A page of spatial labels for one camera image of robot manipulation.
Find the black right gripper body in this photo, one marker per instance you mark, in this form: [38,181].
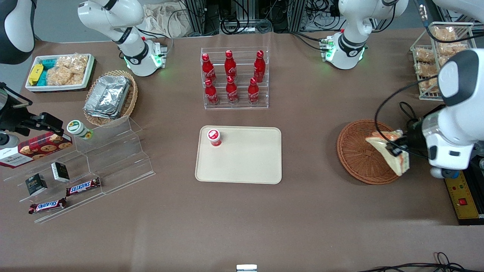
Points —
[11,121]

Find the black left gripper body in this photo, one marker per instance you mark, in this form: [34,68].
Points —
[413,139]

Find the triangular sandwich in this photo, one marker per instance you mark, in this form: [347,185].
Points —
[382,142]

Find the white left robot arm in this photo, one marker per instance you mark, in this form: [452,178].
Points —
[459,113]

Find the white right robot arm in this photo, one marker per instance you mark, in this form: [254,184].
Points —
[128,22]

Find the white rectangular snack tray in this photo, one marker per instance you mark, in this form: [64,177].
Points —
[56,87]

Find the round brown wicker basket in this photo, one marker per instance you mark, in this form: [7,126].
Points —
[355,158]

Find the oval light wicker basket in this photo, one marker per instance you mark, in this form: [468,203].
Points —
[130,100]

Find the beige plastic tray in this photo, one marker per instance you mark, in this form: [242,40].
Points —
[245,158]

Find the green lidded yogurt bottle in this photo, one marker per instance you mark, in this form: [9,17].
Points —
[77,128]

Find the red cookie box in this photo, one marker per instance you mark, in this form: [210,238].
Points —
[38,148]

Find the teal snack packet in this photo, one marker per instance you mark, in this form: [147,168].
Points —
[43,78]
[48,63]

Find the small black carton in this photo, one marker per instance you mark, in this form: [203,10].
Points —
[60,172]
[36,185]

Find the yellow snack packet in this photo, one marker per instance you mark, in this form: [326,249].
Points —
[36,74]

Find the clear bag of rice crackers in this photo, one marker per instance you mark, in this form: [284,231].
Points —
[68,70]

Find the bagged fried snack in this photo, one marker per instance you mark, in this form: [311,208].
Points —
[424,55]
[444,34]
[425,70]
[452,49]
[429,85]

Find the stacked aluminium foil containers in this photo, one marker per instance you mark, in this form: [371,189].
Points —
[107,96]

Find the snickers chocolate bar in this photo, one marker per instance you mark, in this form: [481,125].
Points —
[47,206]
[83,186]

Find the clear acrylic stepped shelf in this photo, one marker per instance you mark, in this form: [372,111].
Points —
[113,158]

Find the yellow emergency stop control box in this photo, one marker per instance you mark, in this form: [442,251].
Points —
[459,196]

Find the beige crumpled cloth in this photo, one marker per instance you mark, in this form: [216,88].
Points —
[166,20]

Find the red cola bottle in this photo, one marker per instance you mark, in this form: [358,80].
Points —
[259,67]
[253,92]
[211,94]
[230,66]
[231,91]
[208,70]

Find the red lidded yogurt cup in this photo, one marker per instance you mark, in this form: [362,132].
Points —
[214,136]

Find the clear acrylic bottle rack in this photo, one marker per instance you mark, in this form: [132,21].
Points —
[242,104]

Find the small white device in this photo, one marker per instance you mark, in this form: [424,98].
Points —
[246,268]

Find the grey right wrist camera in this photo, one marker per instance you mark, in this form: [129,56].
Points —
[7,140]

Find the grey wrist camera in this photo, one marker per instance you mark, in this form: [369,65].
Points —
[7,140]
[444,173]

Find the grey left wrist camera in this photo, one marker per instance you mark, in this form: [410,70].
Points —
[444,173]

